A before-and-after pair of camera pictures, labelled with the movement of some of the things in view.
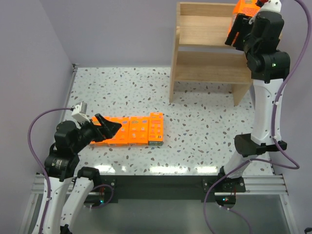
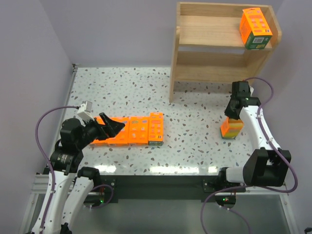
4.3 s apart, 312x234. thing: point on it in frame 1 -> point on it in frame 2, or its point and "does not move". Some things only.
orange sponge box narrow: x=155 y=128 does not move
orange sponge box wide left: x=122 y=136 does not move
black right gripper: x=238 y=31 -> x=232 y=114
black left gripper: x=98 y=130 does not move
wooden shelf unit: x=200 y=54 does not move
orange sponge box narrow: x=249 y=8 -> x=230 y=127
